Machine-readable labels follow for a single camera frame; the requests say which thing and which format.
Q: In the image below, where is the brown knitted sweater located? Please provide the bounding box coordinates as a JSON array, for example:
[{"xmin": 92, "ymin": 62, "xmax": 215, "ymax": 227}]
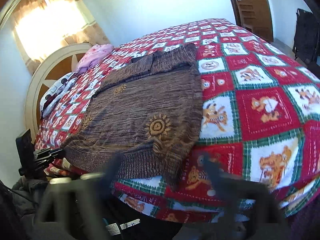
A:
[{"xmin": 61, "ymin": 43, "xmax": 203, "ymax": 187}]

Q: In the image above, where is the white patterned pillow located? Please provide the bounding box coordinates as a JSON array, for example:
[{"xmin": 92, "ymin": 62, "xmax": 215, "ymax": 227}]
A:
[{"xmin": 39, "ymin": 72, "xmax": 78, "ymax": 119}]

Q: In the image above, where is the cream wooden headboard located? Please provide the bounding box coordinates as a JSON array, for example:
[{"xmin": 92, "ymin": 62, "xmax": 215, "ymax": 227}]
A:
[{"xmin": 24, "ymin": 43, "xmax": 92, "ymax": 140}]

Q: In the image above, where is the red checkered teddy bedspread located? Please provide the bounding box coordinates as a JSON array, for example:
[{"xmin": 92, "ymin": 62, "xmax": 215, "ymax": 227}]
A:
[{"xmin": 35, "ymin": 18, "xmax": 319, "ymax": 223}]

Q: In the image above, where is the pink folded blanket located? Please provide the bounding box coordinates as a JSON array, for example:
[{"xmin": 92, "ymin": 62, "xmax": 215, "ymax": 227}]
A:
[{"xmin": 73, "ymin": 44, "xmax": 114, "ymax": 73}]

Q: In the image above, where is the beige window curtain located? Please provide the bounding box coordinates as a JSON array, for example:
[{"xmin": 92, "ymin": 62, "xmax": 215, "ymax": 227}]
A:
[{"xmin": 11, "ymin": 0, "xmax": 110, "ymax": 74}]

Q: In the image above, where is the brown wooden door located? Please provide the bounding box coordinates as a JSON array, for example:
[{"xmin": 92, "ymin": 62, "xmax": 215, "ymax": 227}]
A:
[{"xmin": 231, "ymin": 0, "xmax": 273, "ymax": 42}]

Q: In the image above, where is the black bag on wall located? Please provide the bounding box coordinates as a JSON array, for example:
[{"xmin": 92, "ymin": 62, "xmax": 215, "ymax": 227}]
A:
[{"xmin": 292, "ymin": 8, "xmax": 319, "ymax": 64}]

